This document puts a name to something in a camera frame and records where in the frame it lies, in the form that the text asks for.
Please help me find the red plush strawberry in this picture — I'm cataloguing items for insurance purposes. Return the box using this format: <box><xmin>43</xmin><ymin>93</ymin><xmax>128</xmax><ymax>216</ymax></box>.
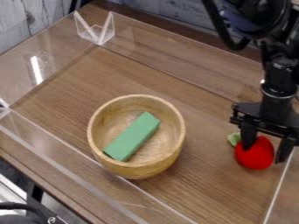
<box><xmin>228</xmin><ymin>132</ymin><xmax>274</xmax><ymax>170</ymax></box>

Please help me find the black cable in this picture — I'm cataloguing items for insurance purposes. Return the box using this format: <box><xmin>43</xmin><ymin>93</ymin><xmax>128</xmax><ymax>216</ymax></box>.
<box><xmin>0</xmin><ymin>201</ymin><xmax>43</xmax><ymax>224</ymax></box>

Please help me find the clear acrylic corner bracket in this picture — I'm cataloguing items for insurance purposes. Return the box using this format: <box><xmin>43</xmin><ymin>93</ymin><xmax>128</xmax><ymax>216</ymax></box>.
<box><xmin>73</xmin><ymin>11</ymin><xmax>114</xmax><ymax>46</ymax></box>

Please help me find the black table frame bracket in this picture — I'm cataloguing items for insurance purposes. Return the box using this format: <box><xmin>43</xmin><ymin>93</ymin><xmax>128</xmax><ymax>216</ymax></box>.
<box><xmin>26</xmin><ymin>182</ymin><xmax>88</xmax><ymax>224</ymax></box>

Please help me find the green rectangular block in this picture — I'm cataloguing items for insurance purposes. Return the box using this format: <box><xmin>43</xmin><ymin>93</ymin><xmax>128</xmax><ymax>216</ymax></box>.
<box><xmin>102</xmin><ymin>112</ymin><xmax>160</xmax><ymax>162</ymax></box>

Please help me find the clear acrylic tray wall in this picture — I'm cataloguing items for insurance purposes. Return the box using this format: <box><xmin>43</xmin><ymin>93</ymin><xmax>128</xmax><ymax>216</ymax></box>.
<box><xmin>0</xmin><ymin>101</ymin><xmax>196</xmax><ymax>224</ymax></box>

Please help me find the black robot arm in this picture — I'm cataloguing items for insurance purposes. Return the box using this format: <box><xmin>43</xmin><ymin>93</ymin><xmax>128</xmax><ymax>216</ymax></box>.
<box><xmin>201</xmin><ymin>0</ymin><xmax>299</xmax><ymax>163</ymax></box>

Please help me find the wooden bowl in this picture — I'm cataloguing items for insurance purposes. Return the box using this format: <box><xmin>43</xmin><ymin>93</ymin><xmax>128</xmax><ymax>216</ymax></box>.
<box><xmin>86</xmin><ymin>94</ymin><xmax>185</xmax><ymax>179</ymax></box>

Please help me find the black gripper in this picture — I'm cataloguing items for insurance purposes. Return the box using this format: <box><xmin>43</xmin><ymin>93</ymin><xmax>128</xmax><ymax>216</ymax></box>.
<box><xmin>229</xmin><ymin>92</ymin><xmax>299</xmax><ymax>163</ymax></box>

